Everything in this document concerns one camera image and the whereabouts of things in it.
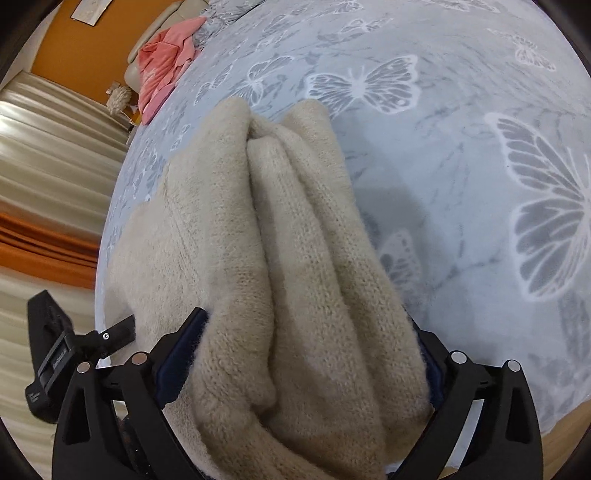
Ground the beige sweater with black hearts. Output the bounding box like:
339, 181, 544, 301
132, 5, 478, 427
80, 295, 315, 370
102, 98, 431, 479

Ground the pink clothes pile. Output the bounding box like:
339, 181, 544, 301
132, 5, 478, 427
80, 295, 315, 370
138, 16, 205, 125

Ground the orange curtain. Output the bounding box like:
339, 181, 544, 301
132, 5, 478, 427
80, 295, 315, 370
1, 213, 98, 290

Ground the cream pleated curtain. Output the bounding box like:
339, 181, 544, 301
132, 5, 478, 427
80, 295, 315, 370
1, 72, 127, 479

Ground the blue butterfly bedspread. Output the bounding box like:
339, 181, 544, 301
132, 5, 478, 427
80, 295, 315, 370
99, 1, 590, 432

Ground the blue floral pillow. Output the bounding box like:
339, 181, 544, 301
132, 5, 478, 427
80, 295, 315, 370
192, 0, 263, 49

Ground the framed wall painting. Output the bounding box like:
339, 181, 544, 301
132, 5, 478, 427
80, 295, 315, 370
70, 0, 111, 27

